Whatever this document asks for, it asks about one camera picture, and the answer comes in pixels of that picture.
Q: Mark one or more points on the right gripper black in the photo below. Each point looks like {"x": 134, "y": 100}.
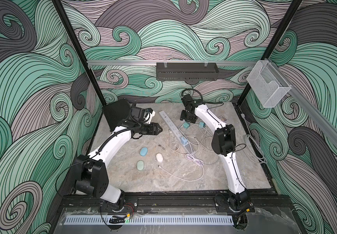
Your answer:
{"x": 193, "y": 120}

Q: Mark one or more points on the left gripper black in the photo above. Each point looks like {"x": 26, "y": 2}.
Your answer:
{"x": 153, "y": 129}

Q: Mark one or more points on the light blue usb charger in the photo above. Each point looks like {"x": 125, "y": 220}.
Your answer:
{"x": 184, "y": 141}

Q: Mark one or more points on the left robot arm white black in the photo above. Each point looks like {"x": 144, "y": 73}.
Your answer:
{"x": 90, "y": 171}

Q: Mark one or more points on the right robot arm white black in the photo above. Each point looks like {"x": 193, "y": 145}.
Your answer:
{"x": 223, "y": 142}

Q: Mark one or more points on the small teal usb charger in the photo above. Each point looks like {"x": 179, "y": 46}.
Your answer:
{"x": 202, "y": 124}

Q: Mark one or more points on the white power strip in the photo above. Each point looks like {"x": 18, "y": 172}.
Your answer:
{"x": 177, "y": 132}

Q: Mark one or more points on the white earbud case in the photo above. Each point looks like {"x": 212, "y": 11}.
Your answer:
{"x": 159, "y": 157}

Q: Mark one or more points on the small colourful card box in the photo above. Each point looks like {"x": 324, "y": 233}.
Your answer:
{"x": 223, "y": 119}

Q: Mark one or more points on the green earbud case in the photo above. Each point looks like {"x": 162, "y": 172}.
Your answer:
{"x": 140, "y": 165}

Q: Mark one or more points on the black metal box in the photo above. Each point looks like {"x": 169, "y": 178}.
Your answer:
{"x": 115, "y": 112}

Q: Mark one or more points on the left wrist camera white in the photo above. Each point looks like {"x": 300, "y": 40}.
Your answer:
{"x": 149, "y": 114}

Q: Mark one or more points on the power strip cord white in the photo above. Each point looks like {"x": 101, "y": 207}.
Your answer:
{"x": 195, "y": 160}

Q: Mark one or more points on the black wall shelf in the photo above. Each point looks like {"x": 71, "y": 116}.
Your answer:
{"x": 187, "y": 71}

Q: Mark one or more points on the clear mesh wall bin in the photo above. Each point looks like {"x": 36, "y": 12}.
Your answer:
{"x": 268, "y": 83}

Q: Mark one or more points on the white slotted cable duct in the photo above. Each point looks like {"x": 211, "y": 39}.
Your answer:
{"x": 152, "y": 220}

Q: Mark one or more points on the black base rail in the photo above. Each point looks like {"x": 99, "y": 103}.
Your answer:
{"x": 220, "y": 201}

